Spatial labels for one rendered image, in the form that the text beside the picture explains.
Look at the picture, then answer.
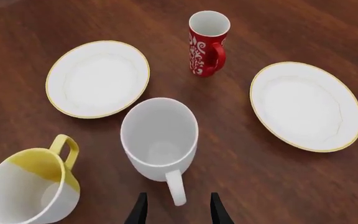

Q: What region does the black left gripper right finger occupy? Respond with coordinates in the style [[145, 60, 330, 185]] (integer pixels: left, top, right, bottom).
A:
[[210, 192, 236, 224]]

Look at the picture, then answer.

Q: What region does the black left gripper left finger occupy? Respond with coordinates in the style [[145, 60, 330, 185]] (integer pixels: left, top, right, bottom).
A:
[[125, 192, 149, 224]]

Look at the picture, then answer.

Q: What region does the yellow and white mug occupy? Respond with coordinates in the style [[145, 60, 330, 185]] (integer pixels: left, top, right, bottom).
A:
[[0, 134, 81, 224]]

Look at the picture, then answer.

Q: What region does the white plate with gold rim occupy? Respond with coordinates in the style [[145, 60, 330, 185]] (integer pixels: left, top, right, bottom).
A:
[[249, 61, 358, 153], [45, 40, 151, 119]]

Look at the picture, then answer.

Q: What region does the red patterned mug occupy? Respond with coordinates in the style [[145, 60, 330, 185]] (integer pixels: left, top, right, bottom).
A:
[[188, 10, 231, 78]]

